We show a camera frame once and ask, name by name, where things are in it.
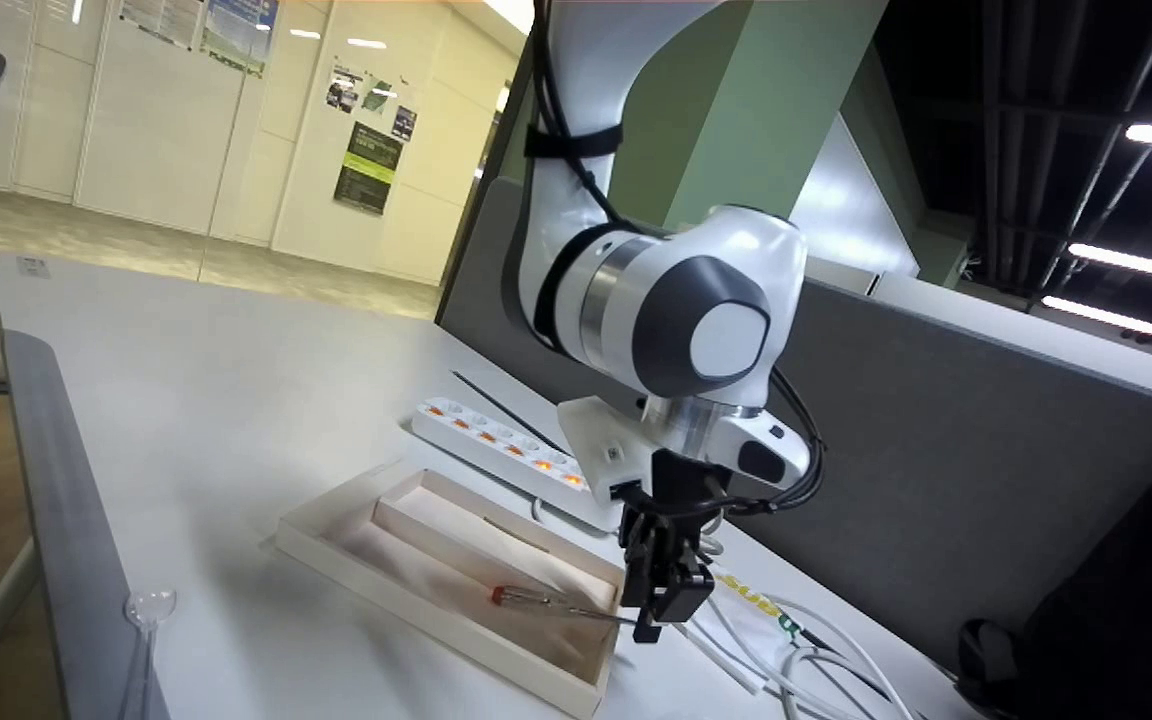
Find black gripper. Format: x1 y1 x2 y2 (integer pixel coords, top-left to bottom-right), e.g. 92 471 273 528
611 450 732 650

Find white table leg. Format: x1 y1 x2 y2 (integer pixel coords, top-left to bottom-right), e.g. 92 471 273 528
0 531 49 651

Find yellow cable tag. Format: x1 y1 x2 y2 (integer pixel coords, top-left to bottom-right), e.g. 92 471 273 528
714 572 808 641

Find light wooden tray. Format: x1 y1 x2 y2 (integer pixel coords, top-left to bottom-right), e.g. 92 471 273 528
267 458 631 720

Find white power strip orange switches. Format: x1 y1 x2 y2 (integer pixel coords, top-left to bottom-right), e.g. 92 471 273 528
408 391 629 537

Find black green wall poster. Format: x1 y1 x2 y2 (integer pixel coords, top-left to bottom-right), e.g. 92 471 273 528
329 116 408 222

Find grey office partition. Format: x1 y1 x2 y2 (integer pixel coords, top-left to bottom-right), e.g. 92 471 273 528
432 172 1152 673

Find white cable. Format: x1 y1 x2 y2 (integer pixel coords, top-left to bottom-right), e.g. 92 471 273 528
672 593 928 720

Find green pillar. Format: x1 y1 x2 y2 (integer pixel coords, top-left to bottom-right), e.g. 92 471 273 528
607 0 891 235

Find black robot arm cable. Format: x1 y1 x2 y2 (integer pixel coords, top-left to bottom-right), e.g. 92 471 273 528
521 0 637 234

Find large wall poster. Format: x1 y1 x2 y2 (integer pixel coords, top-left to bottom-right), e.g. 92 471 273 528
193 0 285 78

